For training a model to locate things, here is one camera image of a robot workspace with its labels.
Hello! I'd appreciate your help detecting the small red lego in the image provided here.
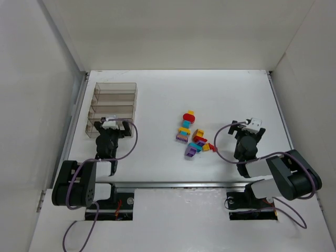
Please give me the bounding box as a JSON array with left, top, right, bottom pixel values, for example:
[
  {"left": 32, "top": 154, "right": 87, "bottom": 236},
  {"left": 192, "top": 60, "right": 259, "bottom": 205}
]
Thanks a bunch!
[{"left": 208, "top": 143, "right": 217, "bottom": 152}]

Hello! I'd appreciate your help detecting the small yellow lego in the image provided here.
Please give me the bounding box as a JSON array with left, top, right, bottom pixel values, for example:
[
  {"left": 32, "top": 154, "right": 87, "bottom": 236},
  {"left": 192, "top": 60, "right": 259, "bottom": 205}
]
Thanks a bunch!
[{"left": 202, "top": 143, "right": 210, "bottom": 151}]

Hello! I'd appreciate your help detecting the yellow orange lego block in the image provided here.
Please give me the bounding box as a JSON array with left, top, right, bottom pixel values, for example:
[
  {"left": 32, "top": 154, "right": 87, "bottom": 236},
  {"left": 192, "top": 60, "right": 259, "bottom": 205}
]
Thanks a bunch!
[{"left": 192, "top": 129, "right": 204, "bottom": 138}]

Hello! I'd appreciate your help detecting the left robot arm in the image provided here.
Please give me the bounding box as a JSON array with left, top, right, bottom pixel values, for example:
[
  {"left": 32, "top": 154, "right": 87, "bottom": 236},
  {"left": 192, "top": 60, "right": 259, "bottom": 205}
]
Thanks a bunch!
[{"left": 51, "top": 118, "right": 138, "bottom": 209}]

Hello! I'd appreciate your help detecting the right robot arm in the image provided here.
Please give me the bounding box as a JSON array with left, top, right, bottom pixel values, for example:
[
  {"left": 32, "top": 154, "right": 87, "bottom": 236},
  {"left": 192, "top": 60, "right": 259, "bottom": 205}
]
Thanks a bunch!
[{"left": 228, "top": 118, "right": 322, "bottom": 201}]

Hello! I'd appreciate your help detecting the clear bin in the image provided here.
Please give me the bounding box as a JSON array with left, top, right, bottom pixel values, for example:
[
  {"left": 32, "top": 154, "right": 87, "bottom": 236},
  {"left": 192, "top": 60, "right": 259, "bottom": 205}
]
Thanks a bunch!
[
  {"left": 88, "top": 106, "right": 134, "bottom": 119},
  {"left": 91, "top": 93, "right": 136, "bottom": 106},
  {"left": 94, "top": 82, "right": 137, "bottom": 95},
  {"left": 85, "top": 118, "right": 133, "bottom": 138}
]

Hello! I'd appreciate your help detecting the red lego middle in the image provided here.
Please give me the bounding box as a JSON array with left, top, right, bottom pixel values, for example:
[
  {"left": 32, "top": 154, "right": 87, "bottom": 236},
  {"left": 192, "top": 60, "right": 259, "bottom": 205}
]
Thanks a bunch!
[{"left": 193, "top": 135, "right": 207, "bottom": 144}]

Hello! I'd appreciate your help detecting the cyan lego lower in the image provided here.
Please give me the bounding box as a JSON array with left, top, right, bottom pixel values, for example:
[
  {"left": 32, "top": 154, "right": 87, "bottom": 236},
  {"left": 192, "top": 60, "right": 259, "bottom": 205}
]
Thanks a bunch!
[{"left": 188, "top": 142, "right": 203, "bottom": 153}]

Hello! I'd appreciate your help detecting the red rounded lego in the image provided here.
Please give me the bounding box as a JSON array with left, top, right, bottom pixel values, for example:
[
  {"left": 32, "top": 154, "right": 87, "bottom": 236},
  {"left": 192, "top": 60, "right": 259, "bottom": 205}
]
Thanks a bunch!
[{"left": 183, "top": 113, "right": 195, "bottom": 124}]

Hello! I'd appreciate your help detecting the purple lego block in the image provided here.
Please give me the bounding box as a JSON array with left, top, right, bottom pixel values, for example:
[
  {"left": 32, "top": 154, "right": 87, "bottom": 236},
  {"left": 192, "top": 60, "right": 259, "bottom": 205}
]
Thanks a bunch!
[{"left": 184, "top": 145, "right": 197, "bottom": 158}]

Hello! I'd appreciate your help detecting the yellow lego plate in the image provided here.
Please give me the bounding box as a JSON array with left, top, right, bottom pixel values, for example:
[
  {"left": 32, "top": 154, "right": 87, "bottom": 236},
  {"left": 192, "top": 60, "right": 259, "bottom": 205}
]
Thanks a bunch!
[{"left": 178, "top": 127, "right": 191, "bottom": 135}]

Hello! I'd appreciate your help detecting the purple tan lego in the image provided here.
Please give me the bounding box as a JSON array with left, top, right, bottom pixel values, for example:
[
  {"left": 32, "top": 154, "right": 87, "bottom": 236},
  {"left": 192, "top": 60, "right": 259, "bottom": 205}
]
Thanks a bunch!
[{"left": 175, "top": 133, "right": 188, "bottom": 143}]

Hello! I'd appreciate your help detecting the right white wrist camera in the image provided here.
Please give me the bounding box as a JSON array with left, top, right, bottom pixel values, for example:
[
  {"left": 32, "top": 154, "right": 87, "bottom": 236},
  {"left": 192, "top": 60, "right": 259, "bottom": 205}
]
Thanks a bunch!
[{"left": 242, "top": 118, "right": 262, "bottom": 134}]

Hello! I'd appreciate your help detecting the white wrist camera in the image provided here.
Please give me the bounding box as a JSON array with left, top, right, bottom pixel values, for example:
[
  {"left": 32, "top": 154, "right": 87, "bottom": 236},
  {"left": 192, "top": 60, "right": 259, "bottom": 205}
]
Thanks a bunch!
[
  {"left": 102, "top": 115, "right": 119, "bottom": 130},
  {"left": 242, "top": 118, "right": 262, "bottom": 134}
]

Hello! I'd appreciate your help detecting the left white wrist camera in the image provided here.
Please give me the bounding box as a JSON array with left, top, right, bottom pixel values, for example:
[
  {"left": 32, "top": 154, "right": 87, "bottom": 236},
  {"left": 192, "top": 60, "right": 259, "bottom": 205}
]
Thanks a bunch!
[{"left": 102, "top": 115, "right": 119, "bottom": 130}]

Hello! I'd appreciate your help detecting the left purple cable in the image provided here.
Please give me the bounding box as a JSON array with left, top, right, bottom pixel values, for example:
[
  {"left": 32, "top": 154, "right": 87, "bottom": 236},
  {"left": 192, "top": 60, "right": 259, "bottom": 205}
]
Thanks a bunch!
[{"left": 61, "top": 118, "right": 139, "bottom": 252}]

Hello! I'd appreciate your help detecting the purple cable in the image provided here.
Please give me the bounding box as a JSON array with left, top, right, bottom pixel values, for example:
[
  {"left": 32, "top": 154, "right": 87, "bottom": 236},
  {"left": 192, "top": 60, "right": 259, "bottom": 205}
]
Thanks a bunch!
[
  {"left": 214, "top": 120, "right": 316, "bottom": 229},
  {"left": 61, "top": 118, "right": 139, "bottom": 252}
]

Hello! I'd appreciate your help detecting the aluminium rail front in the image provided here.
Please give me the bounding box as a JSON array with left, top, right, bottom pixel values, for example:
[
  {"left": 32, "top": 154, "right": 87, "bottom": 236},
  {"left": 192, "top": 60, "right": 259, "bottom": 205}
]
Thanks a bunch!
[{"left": 52, "top": 181, "right": 308, "bottom": 189}]

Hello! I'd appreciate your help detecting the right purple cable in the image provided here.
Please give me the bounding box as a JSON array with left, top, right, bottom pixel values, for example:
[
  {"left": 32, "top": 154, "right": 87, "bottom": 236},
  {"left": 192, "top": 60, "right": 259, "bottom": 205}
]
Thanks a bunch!
[{"left": 214, "top": 120, "right": 316, "bottom": 229}]

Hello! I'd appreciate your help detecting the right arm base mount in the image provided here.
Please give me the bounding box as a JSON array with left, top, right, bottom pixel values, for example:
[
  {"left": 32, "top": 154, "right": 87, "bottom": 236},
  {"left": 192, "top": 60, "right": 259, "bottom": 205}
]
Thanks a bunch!
[{"left": 225, "top": 192, "right": 278, "bottom": 221}]

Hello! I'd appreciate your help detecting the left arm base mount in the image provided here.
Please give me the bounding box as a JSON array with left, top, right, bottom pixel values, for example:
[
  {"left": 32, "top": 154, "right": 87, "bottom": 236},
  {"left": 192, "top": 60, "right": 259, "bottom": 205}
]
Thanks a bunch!
[{"left": 93, "top": 183, "right": 134, "bottom": 221}]

